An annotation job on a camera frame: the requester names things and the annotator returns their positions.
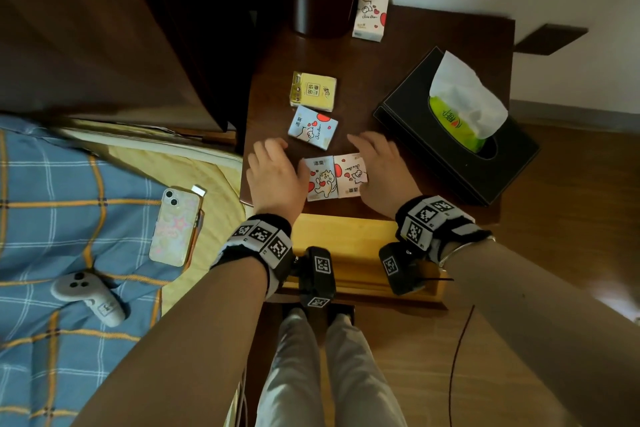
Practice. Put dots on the person's left thumb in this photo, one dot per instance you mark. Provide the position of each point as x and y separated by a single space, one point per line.
304 176

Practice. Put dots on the person's left forearm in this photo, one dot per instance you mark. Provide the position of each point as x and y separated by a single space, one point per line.
185 351

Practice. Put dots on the white cat print tissue packet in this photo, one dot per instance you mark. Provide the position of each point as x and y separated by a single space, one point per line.
322 181

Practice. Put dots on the black marker wristband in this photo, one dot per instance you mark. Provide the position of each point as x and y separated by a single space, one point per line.
260 241
430 221

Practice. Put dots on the person's left hand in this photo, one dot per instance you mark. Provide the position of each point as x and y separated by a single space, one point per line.
275 181

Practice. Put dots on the tall white tissue packet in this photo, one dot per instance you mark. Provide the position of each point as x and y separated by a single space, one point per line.
371 16

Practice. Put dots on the yellow tissue packet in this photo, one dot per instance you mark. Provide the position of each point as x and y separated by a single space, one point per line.
312 90

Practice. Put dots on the person's right forearm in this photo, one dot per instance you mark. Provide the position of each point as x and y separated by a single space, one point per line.
545 326

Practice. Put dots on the person's right thumb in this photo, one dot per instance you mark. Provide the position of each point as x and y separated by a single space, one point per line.
364 190

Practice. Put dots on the person's leg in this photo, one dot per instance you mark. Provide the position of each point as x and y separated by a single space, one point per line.
292 371
362 376

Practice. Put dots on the dark wooden nightstand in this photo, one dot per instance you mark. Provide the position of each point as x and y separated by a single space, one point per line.
380 71

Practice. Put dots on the green tissue pack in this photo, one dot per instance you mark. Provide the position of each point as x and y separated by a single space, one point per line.
452 124

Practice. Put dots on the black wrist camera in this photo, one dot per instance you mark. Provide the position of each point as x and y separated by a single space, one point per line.
317 274
400 266

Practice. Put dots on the white handheld controller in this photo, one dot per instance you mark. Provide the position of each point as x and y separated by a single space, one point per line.
85 294

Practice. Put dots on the light wooden drawer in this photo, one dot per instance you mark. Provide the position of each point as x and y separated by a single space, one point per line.
350 251

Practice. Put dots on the blue cat print tissue packet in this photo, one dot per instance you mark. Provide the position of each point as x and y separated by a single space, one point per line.
313 127

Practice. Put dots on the blue plaid blanket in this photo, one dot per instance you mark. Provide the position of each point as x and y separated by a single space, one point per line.
60 241

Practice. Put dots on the person's right leg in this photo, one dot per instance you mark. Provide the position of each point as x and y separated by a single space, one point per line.
362 376

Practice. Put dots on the white tissue sheet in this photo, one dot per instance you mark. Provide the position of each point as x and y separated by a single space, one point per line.
465 91

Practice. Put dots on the pink cat print tissue packet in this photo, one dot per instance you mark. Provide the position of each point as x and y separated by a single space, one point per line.
349 174

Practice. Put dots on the black tissue box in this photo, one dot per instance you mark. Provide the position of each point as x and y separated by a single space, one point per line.
415 111

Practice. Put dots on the smartphone in pastel case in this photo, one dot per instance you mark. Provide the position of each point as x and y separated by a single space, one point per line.
175 229

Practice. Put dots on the yellow bed sheet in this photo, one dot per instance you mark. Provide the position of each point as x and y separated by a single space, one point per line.
215 176

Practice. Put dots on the person's right hand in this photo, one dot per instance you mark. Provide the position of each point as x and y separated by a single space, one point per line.
387 176

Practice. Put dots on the white charger plug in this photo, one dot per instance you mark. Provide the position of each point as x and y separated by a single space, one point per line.
198 190

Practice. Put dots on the dark brown headboard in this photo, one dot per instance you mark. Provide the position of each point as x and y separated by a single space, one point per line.
100 26

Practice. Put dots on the person's left leg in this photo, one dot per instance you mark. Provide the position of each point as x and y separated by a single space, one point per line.
292 371

